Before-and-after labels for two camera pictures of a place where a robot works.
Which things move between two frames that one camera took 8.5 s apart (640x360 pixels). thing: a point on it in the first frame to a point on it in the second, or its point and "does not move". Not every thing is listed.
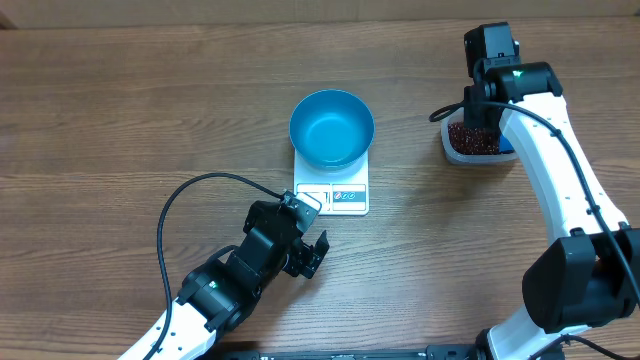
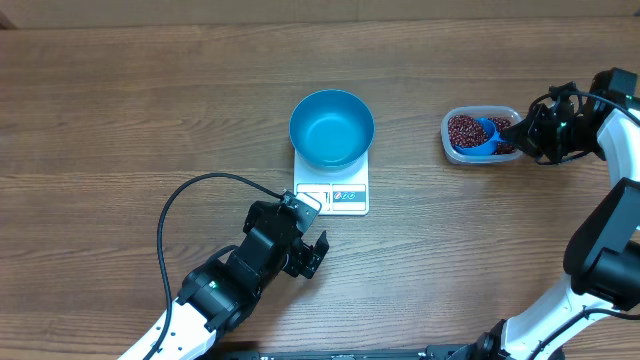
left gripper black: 307,258 does not move
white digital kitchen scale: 340,193 does not move
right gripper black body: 477,118 to 551,139
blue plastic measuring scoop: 504,145 to 486,148
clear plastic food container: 465,145 does not move
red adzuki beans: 473,141 does not move
